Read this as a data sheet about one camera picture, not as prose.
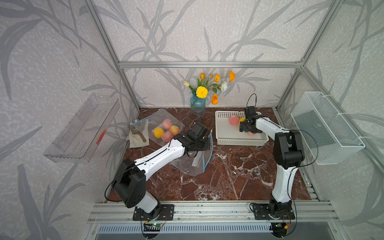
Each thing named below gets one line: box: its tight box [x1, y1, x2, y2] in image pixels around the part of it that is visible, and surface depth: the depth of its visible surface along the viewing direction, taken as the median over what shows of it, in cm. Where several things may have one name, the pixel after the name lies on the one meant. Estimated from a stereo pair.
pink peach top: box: [229, 115, 239, 126], surface depth 108 cm
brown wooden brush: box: [130, 125, 147, 143], surface depth 107 cm
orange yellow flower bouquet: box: [183, 70, 236, 105], surface depth 98 cm
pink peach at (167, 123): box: [162, 118, 173, 129], surface depth 105 cm
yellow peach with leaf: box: [153, 127, 164, 139], surface depth 101 cm
